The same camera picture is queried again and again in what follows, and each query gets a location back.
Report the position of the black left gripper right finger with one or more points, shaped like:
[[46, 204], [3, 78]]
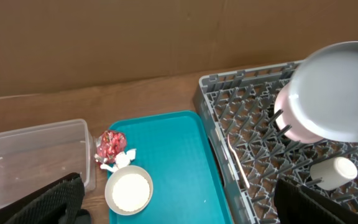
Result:
[[297, 204]]

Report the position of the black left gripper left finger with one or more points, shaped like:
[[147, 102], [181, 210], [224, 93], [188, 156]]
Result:
[[58, 202]]

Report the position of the white paper cup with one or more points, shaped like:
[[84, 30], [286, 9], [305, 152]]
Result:
[[333, 172]]

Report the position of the grey bowl of rice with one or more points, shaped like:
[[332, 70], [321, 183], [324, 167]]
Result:
[[128, 190]]

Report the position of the pink round plate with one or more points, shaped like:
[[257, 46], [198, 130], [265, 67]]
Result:
[[297, 132]]

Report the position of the red candy wrapper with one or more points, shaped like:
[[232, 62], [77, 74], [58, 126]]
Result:
[[109, 145]]

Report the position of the grey round plate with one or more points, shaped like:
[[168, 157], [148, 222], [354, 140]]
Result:
[[323, 92]]

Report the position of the pink plastic fork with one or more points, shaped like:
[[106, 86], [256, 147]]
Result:
[[242, 174]]

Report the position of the white wrapper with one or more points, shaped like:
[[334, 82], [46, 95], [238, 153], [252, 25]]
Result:
[[123, 159]]

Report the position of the grey dishwasher rack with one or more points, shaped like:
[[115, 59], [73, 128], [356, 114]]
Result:
[[239, 104]]

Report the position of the clear plastic bin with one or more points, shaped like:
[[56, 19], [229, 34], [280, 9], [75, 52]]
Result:
[[31, 158]]

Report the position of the teal plastic tray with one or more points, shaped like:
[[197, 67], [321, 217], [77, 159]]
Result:
[[174, 149]]

